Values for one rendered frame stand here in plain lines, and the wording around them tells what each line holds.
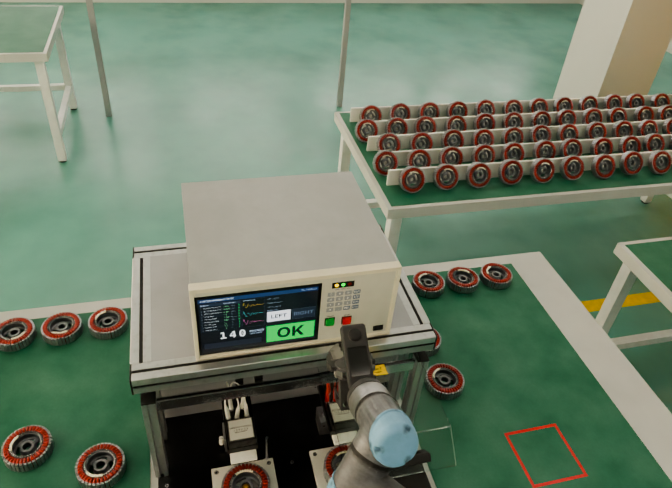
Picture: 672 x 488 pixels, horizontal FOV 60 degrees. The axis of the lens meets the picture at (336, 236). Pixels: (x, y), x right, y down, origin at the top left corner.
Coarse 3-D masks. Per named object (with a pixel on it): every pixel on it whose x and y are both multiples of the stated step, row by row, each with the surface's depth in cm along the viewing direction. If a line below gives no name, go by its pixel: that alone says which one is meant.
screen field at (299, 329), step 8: (312, 320) 126; (272, 328) 125; (280, 328) 125; (288, 328) 126; (296, 328) 127; (304, 328) 127; (312, 328) 128; (272, 336) 126; (280, 336) 127; (288, 336) 128; (296, 336) 128; (304, 336) 129
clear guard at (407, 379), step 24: (384, 360) 136; (408, 360) 136; (336, 384) 129; (384, 384) 130; (408, 384) 131; (336, 408) 124; (408, 408) 126; (432, 408) 126; (336, 432) 120; (432, 432) 122; (432, 456) 121
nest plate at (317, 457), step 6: (312, 450) 147; (318, 450) 148; (324, 450) 148; (312, 456) 146; (318, 456) 146; (324, 456) 146; (312, 462) 145; (318, 462) 145; (318, 468) 144; (318, 474) 142; (318, 480) 141; (324, 480) 141; (318, 486) 140; (324, 486) 140
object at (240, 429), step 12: (228, 420) 137; (240, 420) 137; (252, 420) 137; (228, 432) 134; (240, 432) 134; (252, 432) 134; (228, 444) 132; (240, 444) 133; (252, 444) 134; (240, 456) 134; (252, 456) 134
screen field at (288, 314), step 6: (312, 306) 124; (270, 312) 122; (276, 312) 122; (282, 312) 123; (288, 312) 123; (294, 312) 124; (300, 312) 124; (306, 312) 124; (312, 312) 125; (270, 318) 123; (276, 318) 123; (282, 318) 124; (288, 318) 124; (294, 318) 125
